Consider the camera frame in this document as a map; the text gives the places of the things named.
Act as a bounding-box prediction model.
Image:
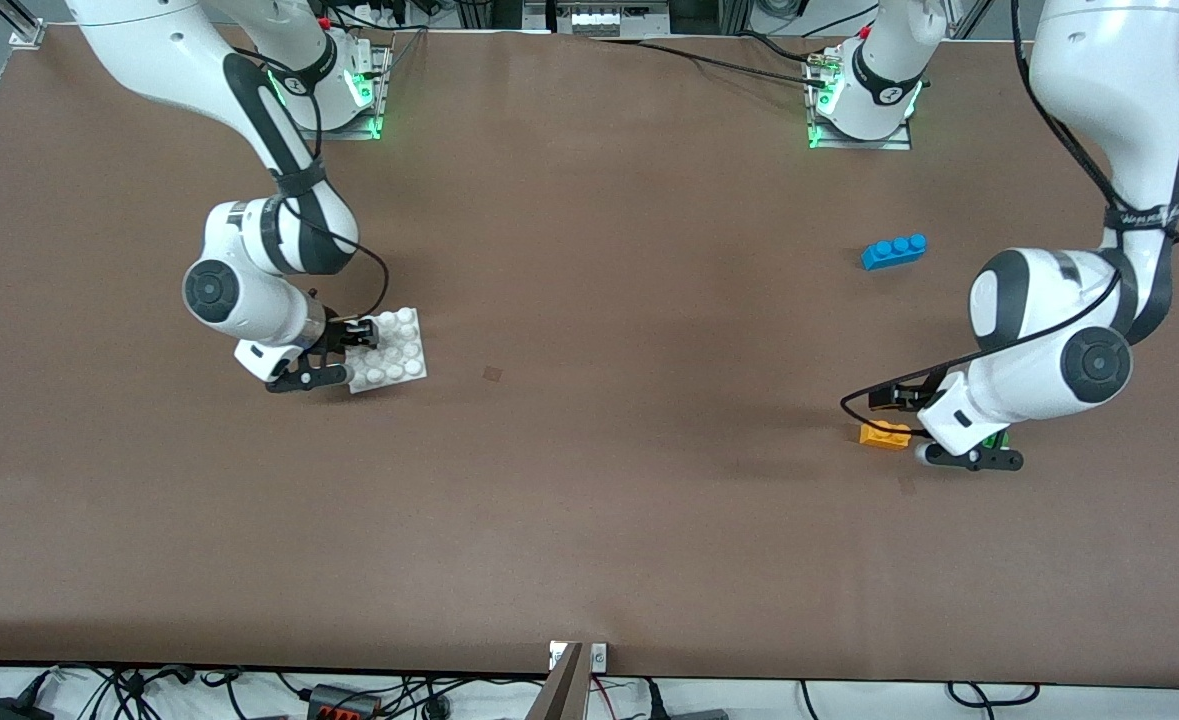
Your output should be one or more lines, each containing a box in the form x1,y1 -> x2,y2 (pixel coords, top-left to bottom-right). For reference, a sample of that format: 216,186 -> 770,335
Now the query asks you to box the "black looped floor cable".
947,682 -> 1042,708

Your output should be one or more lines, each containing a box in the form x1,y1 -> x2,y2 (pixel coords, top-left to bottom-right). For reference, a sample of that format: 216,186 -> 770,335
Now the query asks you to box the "thick black table cable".
589,36 -> 830,87

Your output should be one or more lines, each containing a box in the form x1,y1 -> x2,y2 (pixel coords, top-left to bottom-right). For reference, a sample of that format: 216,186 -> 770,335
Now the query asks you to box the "blue three-stud block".
860,233 -> 929,272

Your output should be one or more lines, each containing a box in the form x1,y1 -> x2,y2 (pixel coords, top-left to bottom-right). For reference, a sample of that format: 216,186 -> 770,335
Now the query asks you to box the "thin black table cable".
737,30 -> 830,67

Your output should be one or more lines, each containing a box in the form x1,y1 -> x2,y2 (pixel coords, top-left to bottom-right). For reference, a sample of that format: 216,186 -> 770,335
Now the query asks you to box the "black orange connector box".
307,684 -> 382,720

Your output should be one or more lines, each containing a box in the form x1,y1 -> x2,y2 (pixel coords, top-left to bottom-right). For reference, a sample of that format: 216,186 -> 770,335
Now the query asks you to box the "small silver bracket plate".
549,642 -> 609,673

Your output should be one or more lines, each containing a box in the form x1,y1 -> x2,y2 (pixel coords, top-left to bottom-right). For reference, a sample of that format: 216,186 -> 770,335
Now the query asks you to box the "white power strip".
554,5 -> 670,39

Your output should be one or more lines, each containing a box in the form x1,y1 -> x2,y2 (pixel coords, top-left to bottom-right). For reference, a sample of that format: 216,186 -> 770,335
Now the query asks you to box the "black power adapter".
0,672 -> 56,720

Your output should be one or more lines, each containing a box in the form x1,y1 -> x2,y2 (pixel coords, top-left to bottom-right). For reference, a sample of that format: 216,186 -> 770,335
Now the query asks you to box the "grey metal camera post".
527,641 -> 588,720

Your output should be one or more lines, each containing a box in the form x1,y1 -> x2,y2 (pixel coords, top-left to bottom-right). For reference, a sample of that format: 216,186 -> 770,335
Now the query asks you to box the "black power plug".
644,680 -> 730,720

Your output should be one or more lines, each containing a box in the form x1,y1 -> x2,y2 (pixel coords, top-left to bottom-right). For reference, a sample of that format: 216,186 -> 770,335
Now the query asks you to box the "white studded base plate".
347,306 -> 429,397

